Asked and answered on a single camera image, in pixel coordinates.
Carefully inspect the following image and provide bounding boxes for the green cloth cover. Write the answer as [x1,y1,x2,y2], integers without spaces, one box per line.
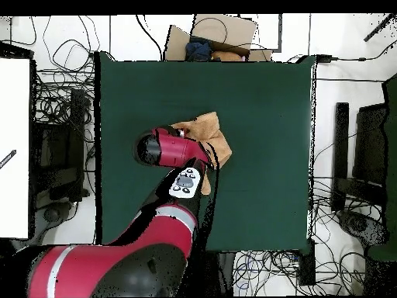
[367,72,397,262]

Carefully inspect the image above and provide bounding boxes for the dark green table cloth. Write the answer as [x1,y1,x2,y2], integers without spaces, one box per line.
[94,50,317,254]

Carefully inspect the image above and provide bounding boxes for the tangled floor cables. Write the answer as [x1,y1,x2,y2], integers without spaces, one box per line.
[232,251,300,297]

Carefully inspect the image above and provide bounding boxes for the brown cardboard box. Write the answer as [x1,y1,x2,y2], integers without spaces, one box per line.
[164,13,274,62]

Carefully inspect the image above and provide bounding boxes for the orange cloth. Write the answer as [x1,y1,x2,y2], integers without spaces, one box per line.
[211,50,243,62]

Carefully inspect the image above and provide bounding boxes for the black pedestal foot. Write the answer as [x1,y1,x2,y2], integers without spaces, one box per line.
[337,210,388,249]
[42,204,64,224]

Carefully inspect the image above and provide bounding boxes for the black equipment block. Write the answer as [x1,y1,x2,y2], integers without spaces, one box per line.
[32,88,91,203]

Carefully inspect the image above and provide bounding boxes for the black box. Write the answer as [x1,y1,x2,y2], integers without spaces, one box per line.
[298,240,316,286]

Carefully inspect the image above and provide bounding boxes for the white board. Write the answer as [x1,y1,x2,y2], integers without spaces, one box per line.
[0,57,31,239]

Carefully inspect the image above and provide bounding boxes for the dark blue cloth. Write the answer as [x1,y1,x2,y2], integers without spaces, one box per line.
[185,41,213,62]

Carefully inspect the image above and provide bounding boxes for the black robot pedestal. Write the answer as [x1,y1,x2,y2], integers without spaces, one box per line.
[188,251,236,297]

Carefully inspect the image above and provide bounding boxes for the black label strip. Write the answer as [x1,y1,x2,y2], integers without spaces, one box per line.
[0,149,17,170]

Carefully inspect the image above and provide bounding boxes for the black rod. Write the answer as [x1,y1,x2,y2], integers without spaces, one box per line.
[363,13,397,43]

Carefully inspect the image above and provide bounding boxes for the black frame stand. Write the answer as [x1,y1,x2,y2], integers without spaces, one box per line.
[330,102,388,212]

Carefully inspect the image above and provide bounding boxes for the tan terry towel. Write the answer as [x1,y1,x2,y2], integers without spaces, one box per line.
[170,111,233,196]

